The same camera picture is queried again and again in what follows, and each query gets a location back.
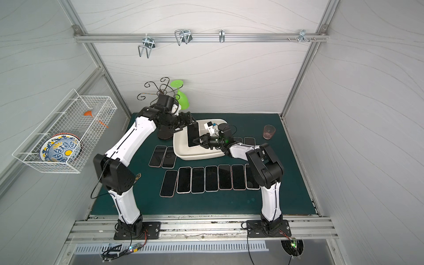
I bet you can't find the phone front row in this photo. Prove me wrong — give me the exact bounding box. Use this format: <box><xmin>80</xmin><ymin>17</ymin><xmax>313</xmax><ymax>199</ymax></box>
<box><xmin>231</xmin><ymin>165</ymin><xmax>246</xmax><ymax>191</ymax></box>
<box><xmin>177</xmin><ymin>167</ymin><xmax>192</xmax><ymax>194</ymax></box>

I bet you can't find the diagonal phone white case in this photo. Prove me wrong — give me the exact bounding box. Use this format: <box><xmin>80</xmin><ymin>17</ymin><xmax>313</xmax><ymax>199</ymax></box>
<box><xmin>244</xmin><ymin>137</ymin><xmax>256</xmax><ymax>146</ymax></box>

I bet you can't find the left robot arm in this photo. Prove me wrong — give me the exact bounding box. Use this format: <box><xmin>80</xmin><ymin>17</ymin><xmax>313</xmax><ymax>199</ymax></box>
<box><xmin>93</xmin><ymin>108</ymin><xmax>195</xmax><ymax>237</ymax></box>

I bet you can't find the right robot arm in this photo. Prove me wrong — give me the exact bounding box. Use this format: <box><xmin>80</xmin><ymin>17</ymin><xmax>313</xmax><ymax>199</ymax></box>
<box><xmin>193</xmin><ymin>133</ymin><xmax>284</xmax><ymax>231</ymax></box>

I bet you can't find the white plastic storage box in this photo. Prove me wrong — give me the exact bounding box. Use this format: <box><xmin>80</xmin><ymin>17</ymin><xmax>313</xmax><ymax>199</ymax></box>
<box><xmin>173</xmin><ymin>119</ymin><xmax>227</xmax><ymax>161</ymax></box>

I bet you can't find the large phone pink case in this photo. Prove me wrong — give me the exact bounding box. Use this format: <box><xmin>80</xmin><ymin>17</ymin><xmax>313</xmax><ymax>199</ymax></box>
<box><xmin>218</xmin><ymin>165</ymin><xmax>233</xmax><ymax>190</ymax></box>

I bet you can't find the green plastic goblet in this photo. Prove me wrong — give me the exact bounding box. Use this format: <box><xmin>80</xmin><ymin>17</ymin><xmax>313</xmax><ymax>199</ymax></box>
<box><xmin>170</xmin><ymin>80</ymin><xmax>189</xmax><ymax>110</ymax></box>

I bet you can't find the gold fork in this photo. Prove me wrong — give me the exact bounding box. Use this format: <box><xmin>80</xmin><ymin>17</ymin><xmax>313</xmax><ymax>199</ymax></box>
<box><xmin>134</xmin><ymin>173</ymin><xmax>141</xmax><ymax>183</ymax></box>

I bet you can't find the brown translucent cup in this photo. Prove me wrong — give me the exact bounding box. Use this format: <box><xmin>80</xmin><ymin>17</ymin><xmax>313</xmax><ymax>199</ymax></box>
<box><xmin>263</xmin><ymin>125</ymin><xmax>276</xmax><ymax>140</ymax></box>

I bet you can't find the metal double hook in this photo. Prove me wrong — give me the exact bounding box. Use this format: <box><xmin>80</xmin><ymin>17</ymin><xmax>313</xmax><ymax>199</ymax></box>
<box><xmin>138</xmin><ymin>35</ymin><xmax>156</xmax><ymax>59</ymax></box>

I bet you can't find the metal clip hook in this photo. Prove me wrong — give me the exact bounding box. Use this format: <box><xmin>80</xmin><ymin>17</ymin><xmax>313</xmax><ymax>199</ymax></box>
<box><xmin>174</xmin><ymin>29</ymin><xmax>193</xmax><ymax>46</ymax></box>

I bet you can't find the small metal hook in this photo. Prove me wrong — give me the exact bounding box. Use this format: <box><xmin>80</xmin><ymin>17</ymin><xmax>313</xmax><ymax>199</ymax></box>
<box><xmin>219</xmin><ymin>29</ymin><xmax>225</xmax><ymax>43</ymax></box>

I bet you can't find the colourful patterned plate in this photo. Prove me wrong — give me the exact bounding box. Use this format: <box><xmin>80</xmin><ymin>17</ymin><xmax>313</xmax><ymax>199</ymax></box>
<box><xmin>39</xmin><ymin>134</ymin><xmax>81</xmax><ymax>163</ymax></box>

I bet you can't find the white vent strip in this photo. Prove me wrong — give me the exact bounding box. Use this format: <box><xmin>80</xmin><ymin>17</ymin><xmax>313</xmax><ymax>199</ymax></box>
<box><xmin>74</xmin><ymin>240</ymin><xmax>269</xmax><ymax>255</ymax></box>

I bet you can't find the round black puck device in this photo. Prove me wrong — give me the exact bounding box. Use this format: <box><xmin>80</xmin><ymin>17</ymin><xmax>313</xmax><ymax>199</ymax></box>
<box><xmin>281</xmin><ymin>238</ymin><xmax>304</xmax><ymax>257</ymax></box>

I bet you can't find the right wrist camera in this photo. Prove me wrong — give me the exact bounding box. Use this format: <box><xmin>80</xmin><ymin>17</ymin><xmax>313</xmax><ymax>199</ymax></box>
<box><xmin>203</xmin><ymin>121</ymin><xmax>233</xmax><ymax>138</ymax></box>

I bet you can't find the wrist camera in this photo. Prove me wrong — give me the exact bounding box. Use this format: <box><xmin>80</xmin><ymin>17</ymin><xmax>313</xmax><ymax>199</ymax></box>
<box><xmin>203</xmin><ymin>121</ymin><xmax>233</xmax><ymax>138</ymax></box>
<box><xmin>156</xmin><ymin>94</ymin><xmax>180</xmax><ymax>114</ymax></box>

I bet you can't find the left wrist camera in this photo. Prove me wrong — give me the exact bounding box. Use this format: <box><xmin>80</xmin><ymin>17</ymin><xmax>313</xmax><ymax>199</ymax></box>
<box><xmin>156</xmin><ymin>94</ymin><xmax>180</xmax><ymax>114</ymax></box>

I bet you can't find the black wire cup stand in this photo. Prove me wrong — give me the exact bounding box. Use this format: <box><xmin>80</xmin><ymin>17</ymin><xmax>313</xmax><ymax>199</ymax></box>
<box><xmin>136</xmin><ymin>77</ymin><xmax>181</xmax><ymax>140</ymax></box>

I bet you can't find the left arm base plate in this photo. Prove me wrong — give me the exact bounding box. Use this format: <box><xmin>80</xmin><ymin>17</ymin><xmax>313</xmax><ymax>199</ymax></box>
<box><xmin>113</xmin><ymin>220</ymin><xmax>161</xmax><ymax>240</ymax></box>

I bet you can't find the white wire basket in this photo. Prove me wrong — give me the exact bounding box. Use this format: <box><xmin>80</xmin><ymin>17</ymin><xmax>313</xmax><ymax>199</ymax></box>
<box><xmin>12</xmin><ymin>90</ymin><xmax>117</xmax><ymax>173</ymax></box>

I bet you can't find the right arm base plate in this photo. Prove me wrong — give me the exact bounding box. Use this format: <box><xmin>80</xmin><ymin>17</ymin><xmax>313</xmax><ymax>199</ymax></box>
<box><xmin>244</xmin><ymin>219</ymin><xmax>292</xmax><ymax>238</ymax></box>

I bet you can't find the aluminium cross rail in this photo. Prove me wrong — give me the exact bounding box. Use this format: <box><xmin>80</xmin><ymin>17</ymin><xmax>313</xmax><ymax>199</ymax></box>
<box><xmin>74</xmin><ymin>32</ymin><xmax>330</xmax><ymax>44</ymax></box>

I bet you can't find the left base cable bundle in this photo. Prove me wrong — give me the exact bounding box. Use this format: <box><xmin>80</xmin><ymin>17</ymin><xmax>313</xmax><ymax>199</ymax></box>
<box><xmin>100</xmin><ymin>228</ymin><xmax>149</xmax><ymax>262</ymax></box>

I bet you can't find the aluminium front rail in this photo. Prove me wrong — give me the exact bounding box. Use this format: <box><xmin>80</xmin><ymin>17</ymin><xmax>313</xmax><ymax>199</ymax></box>
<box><xmin>66</xmin><ymin>215</ymin><xmax>339</xmax><ymax>244</ymax></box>

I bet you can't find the metal bracket hook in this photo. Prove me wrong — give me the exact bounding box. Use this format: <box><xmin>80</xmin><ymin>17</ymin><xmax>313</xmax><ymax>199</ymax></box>
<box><xmin>287</xmin><ymin>30</ymin><xmax>316</xmax><ymax>43</ymax></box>

